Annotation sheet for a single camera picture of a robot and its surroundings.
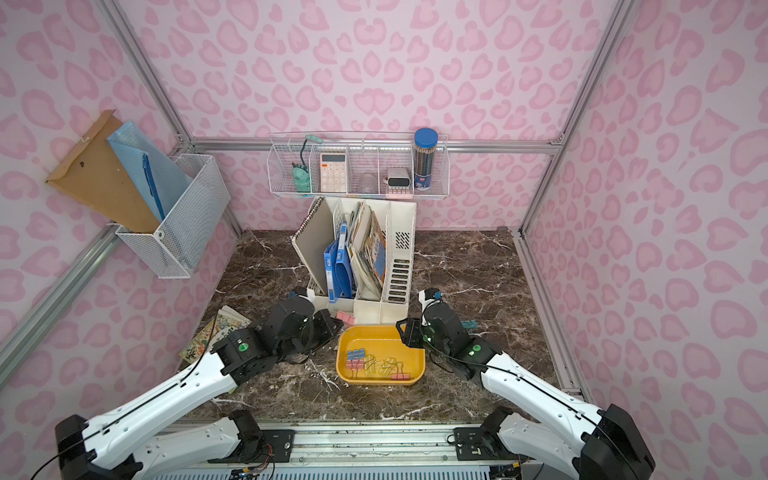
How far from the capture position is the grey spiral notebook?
2.80 feet

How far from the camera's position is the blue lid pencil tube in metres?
0.86

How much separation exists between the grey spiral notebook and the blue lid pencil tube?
0.98 feet
